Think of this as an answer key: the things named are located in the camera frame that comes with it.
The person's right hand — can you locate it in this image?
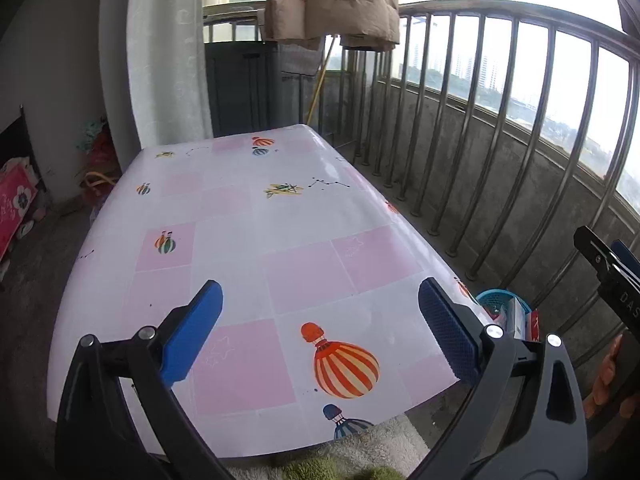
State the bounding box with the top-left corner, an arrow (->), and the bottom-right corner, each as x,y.
583,332 -> 627,419

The pile of colourful toys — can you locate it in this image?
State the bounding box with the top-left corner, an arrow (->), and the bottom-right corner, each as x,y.
75,117 -> 123,206

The blue plastic basket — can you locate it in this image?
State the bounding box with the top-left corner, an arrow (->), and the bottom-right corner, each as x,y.
475,287 -> 541,343

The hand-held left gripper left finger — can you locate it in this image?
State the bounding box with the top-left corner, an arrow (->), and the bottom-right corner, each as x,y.
55,279 -> 236,480

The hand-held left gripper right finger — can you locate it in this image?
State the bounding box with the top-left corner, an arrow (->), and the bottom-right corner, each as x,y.
400,276 -> 589,480

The beige down jacket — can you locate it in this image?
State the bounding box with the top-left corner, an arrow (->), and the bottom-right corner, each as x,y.
257,0 -> 431,53

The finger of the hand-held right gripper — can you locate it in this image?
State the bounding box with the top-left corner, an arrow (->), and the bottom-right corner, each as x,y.
611,239 -> 640,275
574,225 -> 618,286

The pink floral blanket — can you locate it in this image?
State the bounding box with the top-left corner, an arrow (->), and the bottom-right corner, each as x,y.
0,157 -> 41,261

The white curtain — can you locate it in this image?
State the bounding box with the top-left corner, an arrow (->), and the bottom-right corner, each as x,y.
100,0 -> 213,148

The dark grey cabinet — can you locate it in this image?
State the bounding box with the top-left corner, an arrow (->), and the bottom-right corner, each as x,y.
204,40 -> 321,137

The white and green fleece garment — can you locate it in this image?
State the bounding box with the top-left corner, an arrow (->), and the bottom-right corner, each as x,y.
267,412 -> 431,480

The yellow broom handle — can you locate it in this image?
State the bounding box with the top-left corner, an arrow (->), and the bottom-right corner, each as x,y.
305,35 -> 337,126

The metal balcony railing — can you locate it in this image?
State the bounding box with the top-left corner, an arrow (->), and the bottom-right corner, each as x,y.
202,0 -> 640,376

